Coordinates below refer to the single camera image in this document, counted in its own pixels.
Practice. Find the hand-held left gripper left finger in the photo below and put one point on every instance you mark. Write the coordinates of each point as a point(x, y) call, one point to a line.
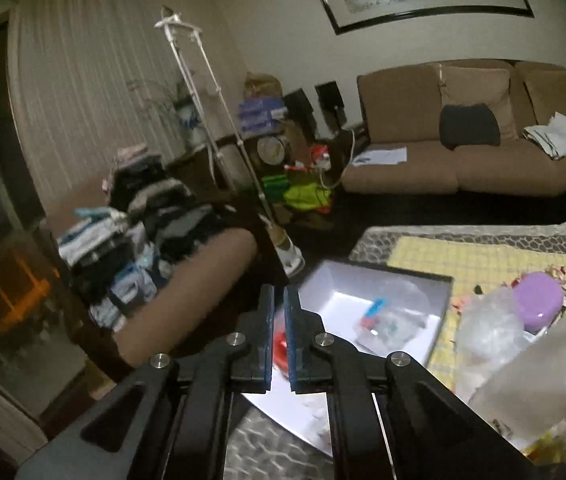
point(269, 340)

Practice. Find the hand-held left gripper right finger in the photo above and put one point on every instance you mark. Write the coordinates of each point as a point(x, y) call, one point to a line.
point(290, 340)

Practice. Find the red twine ball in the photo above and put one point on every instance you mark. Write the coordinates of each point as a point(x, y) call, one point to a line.
point(281, 352)

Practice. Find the black cardboard box white inside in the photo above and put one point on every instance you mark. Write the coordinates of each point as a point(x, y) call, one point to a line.
point(353, 285)

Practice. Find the clear cup with apple print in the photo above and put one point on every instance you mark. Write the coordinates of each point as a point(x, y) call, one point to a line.
point(388, 320)

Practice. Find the grey stone-pattern desktop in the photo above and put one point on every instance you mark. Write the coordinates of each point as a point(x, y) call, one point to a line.
point(373, 242)

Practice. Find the brown armchair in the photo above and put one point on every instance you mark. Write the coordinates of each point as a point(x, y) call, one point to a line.
point(188, 285)

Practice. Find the green bag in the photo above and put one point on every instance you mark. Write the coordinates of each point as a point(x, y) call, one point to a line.
point(303, 192)

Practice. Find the pile of folded clothes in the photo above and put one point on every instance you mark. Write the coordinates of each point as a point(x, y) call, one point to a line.
point(163, 200)

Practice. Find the red and white toy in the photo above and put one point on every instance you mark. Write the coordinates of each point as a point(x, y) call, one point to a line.
point(320, 156)

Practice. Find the round tin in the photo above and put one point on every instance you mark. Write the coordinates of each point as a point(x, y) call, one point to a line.
point(270, 150)

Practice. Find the yellow checked tablecloth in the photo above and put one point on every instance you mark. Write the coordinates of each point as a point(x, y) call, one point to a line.
point(463, 260)

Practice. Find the white paper sheets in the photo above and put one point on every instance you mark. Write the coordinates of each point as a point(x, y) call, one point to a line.
point(380, 156)

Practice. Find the brown sofa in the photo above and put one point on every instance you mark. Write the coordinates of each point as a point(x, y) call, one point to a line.
point(413, 165)

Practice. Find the stack of blue boxes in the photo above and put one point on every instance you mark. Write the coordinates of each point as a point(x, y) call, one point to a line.
point(260, 116)

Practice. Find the clear plastic bag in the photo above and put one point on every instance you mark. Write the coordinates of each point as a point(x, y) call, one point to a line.
point(513, 375)

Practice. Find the blue and white vase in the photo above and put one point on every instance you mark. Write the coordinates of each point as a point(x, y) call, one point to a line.
point(190, 122)

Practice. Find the black speaker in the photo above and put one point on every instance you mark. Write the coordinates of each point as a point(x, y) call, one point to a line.
point(330, 102)
point(298, 105)

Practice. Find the purple lidded box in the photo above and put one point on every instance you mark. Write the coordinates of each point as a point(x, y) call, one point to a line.
point(538, 300)

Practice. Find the brown paper bag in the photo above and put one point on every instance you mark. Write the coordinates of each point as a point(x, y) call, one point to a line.
point(263, 85)

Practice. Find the glass balcony door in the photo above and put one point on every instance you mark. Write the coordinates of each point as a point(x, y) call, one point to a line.
point(3, 285)

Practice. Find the black cushion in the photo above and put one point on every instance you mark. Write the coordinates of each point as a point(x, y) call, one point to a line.
point(468, 127)

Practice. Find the white curtain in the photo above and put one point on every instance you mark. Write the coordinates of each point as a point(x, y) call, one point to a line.
point(88, 85)

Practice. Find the white clothes heap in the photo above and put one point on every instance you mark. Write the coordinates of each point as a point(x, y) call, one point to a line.
point(558, 135)

